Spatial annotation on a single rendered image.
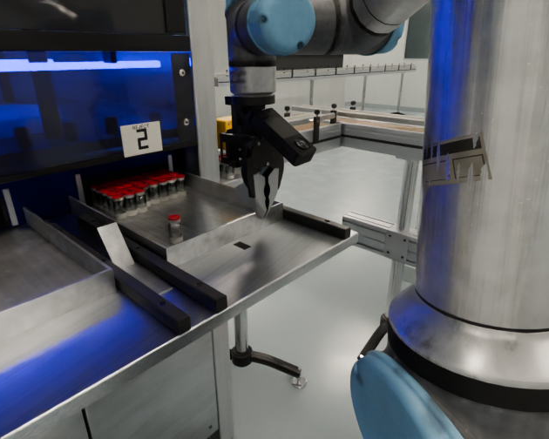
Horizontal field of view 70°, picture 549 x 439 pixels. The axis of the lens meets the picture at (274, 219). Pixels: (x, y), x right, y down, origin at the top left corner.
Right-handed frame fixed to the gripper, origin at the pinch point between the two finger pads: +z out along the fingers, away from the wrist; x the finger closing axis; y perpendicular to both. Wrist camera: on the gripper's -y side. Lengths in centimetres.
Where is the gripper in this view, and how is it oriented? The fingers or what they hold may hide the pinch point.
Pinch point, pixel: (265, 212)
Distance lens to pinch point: 70.6
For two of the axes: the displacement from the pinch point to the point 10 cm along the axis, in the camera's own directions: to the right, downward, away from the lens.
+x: -6.8, 2.9, -6.8
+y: -7.4, -2.5, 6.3
